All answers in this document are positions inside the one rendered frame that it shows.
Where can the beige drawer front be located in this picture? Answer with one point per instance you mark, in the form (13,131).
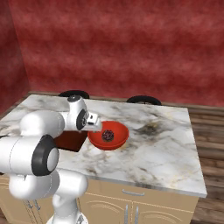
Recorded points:
(163,198)

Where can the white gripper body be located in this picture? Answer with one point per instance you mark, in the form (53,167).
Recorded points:
(95,127)

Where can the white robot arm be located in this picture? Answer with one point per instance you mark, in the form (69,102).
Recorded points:
(26,154)

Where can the red bowl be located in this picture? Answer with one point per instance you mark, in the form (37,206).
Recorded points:
(121,137)

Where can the beige cupboard door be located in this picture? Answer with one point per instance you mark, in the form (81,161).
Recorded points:
(11,208)
(102,211)
(166,215)

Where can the dark red tray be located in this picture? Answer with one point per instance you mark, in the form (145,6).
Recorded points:
(70,141)

